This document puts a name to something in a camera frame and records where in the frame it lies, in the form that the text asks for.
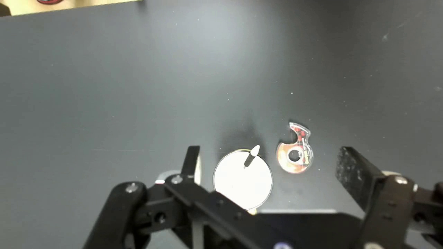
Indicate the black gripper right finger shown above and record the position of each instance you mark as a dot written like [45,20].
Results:
[388,208]

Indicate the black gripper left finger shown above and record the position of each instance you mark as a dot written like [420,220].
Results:
[139,212]

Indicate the yellow cup with white interior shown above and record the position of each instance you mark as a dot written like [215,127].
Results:
[243,181]

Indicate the orange patterned small object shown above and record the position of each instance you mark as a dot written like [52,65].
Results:
[291,161]

